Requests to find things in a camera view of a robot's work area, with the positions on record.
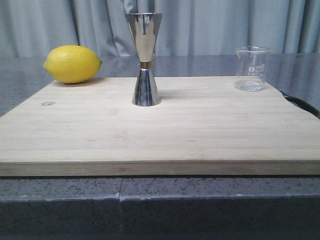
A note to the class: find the steel double jigger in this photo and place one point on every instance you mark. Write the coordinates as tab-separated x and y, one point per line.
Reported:
144	28

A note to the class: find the grey curtain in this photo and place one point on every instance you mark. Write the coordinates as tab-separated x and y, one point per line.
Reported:
32	28

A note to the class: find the yellow lemon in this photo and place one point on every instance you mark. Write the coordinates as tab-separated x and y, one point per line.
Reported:
72	64

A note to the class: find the light wooden cutting board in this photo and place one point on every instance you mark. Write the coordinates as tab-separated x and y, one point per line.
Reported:
202	126

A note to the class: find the clear glass beaker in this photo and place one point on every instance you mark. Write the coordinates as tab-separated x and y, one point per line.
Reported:
251	68

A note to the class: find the black cord board handle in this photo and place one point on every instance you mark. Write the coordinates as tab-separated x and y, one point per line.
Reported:
302	104

